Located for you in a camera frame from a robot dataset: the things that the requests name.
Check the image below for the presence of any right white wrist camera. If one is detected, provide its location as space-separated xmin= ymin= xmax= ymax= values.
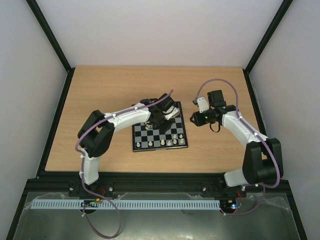
xmin=192 ymin=97 xmax=210 ymax=114

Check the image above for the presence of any right black frame post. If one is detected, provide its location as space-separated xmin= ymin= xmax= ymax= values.
xmin=244 ymin=0 xmax=294 ymax=73

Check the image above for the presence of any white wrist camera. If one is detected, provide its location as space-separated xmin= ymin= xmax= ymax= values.
xmin=163 ymin=106 xmax=180 ymax=120
xmin=192 ymin=97 xmax=210 ymax=114

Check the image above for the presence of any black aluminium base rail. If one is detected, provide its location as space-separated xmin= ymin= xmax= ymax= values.
xmin=24 ymin=171 xmax=291 ymax=198

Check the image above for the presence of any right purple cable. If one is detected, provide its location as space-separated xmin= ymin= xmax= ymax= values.
xmin=196 ymin=78 xmax=281 ymax=216

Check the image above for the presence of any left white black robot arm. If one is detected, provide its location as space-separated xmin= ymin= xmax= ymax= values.
xmin=75 ymin=93 xmax=180 ymax=185

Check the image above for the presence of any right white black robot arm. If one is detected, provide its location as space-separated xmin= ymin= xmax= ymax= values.
xmin=190 ymin=90 xmax=283 ymax=196

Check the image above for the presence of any white slotted cable duct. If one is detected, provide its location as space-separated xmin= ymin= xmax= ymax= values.
xmin=30 ymin=199 xmax=221 ymax=210

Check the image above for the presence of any black frame post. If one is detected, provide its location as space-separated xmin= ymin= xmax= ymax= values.
xmin=25 ymin=0 xmax=76 ymax=73
xmin=244 ymin=0 xmax=294 ymax=73

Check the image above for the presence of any left black frame post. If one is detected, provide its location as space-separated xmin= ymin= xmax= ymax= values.
xmin=25 ymin=0 xmax=76 ymax=73

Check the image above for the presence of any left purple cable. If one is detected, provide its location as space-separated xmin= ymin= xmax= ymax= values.
xmin=75 ymin=89 xmax=173 ymax=238

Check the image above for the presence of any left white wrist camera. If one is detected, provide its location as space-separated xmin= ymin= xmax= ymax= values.
xmin=163 ymin=106 xmax=180 ymax=120

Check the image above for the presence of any black grey chessboard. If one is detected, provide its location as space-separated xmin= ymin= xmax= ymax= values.
xmin=132 ymin=101 xmax=189 ymax=152

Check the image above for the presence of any purple cable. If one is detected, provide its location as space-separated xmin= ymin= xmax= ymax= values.
xmin=75 ymin=89 xmax=173 ymax=238
xmin=196 ymin=78 xmax=281 ymax=216

